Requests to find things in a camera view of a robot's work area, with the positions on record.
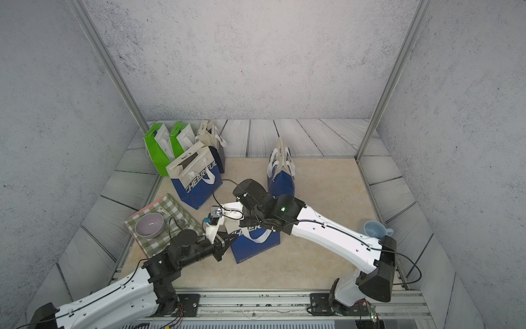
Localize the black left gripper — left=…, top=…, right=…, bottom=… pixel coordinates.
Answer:
left=178, top=232, right=239, bottom=271

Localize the blue white takeout bag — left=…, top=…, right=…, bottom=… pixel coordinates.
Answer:
left=166, top=141, right=222, bottom=210

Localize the dark navy takeaway bag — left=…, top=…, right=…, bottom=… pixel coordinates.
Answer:
left=196, top=120, right=227, bottom=174

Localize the green white takeout bag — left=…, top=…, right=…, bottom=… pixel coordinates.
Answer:
left=143, top=123, right=175, bottom=177
left=169, top=122, right=195, bottom=158

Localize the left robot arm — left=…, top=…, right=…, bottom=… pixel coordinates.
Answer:
left=24, top=229, right=238, bottom=328

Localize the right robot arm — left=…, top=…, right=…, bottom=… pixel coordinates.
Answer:
left=233, top=179, right=397, bottom=307

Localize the green checkered cloth mat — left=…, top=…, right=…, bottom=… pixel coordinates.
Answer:
left=124, top=193, right=204, bottom=258

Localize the lilac ceramic bowl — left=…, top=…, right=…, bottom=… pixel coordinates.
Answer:
left=134, top=212, right=166, bottom=239

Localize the light blue mug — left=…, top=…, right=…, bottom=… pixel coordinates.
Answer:
left=363, top=221, right=394, bottom=240

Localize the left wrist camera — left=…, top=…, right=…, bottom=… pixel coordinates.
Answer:
left=204, top=214, right=221, bottom=226

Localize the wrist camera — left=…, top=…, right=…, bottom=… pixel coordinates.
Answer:
left=210, top=206, right=223, bottom=219
left=204, top=214, right=221, bottom=226

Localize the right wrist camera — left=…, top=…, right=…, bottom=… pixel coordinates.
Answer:
left=210, top=206, right=223, bottom=219

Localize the metal spoon patterned handle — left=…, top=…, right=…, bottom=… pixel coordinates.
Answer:
left=158, top=208, right=188, bottom=230

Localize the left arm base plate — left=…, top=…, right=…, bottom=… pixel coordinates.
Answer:
left=175, top=293, right=201, bottom=317

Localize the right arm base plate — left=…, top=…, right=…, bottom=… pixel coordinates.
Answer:
left=306, top=278, right=369, bottom=317

